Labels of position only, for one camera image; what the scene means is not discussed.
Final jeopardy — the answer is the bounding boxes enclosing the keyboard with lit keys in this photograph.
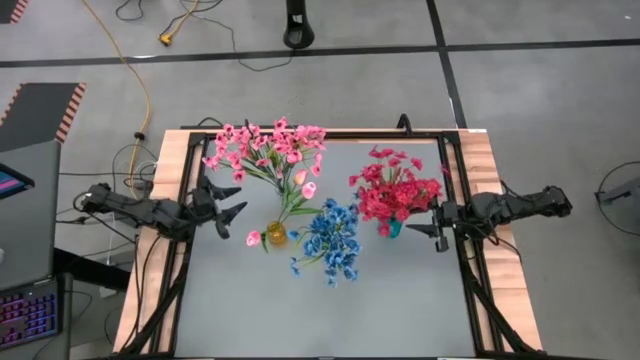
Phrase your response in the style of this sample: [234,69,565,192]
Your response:
[0,277,64,351]

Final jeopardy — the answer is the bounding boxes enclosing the black floor mat orange stripes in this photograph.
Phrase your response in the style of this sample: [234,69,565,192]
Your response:
[0,0,29,25]
[0,82,87,154]

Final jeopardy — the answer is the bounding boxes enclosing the wooden table border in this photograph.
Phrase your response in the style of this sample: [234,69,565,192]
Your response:
[113,128,544,354]

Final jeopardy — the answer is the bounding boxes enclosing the black computer monitor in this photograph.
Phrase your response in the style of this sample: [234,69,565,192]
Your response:
[0,162,36,201]

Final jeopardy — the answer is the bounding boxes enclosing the blue artificial flower bunch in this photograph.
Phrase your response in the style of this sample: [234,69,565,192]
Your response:
[289,234,362,288]

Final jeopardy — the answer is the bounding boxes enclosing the black stand base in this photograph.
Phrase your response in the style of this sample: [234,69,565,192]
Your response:
[282,0,316,50]

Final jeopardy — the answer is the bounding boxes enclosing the yellow floor extension cable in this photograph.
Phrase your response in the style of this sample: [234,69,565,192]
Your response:
[79,0,201,201]

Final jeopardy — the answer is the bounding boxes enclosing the thin black floor cable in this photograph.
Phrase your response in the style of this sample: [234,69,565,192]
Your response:
[593,159,640,239]
[114,0,294,72]
[54,142,161,226]

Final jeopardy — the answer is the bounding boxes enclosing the yellow ribbed glass vase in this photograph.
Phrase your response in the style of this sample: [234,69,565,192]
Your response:
[266,221,289,247]

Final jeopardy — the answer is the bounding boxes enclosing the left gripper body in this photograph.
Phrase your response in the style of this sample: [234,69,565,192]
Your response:
[191,188,219,224]

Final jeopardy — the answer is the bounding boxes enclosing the blue artificial flowers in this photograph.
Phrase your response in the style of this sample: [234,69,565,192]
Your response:
[117,127,541,360]

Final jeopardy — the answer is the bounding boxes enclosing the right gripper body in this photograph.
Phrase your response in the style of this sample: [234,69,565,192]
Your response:
[433,201,464,231]

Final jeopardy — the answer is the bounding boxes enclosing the pink artificial flower bunch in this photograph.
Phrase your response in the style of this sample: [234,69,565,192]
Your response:
[259,116,329,189]
[201,122,274,184]

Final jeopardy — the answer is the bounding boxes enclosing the grey stand foot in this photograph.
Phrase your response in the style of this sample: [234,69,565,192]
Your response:
[594,177,640,206]

